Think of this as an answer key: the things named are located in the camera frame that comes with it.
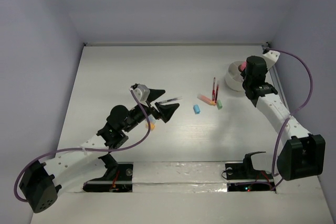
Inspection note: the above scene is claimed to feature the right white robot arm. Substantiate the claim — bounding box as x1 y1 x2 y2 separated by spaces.
240 48 325 181

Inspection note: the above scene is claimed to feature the blue marker cap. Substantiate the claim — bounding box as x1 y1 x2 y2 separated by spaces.
193 104 201 114

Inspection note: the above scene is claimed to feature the orange pastel highlighter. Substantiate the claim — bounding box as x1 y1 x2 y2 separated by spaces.
197 94 216 106

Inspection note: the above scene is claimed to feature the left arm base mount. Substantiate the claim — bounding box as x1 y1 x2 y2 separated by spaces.
82 154 133 193

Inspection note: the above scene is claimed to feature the red gel pen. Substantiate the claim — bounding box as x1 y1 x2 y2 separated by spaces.
215 81 219 104
212 77 216 102

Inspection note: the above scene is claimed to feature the white round pen holder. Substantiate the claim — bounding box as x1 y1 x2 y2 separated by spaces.
225 61 244 92

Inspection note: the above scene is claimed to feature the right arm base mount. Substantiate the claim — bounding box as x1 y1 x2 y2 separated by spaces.
221 152 275 192

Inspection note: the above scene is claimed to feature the orange capped highlighter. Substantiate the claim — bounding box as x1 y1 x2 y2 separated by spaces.
145 122 155 131

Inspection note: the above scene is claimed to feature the dark blue gel pen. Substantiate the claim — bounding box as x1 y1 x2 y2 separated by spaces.
158 97 183 104

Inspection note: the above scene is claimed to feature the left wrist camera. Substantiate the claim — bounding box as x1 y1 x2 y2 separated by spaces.
130 84 150 102

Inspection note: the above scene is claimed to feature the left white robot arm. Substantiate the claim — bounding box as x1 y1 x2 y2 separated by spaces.
13 84 180 213

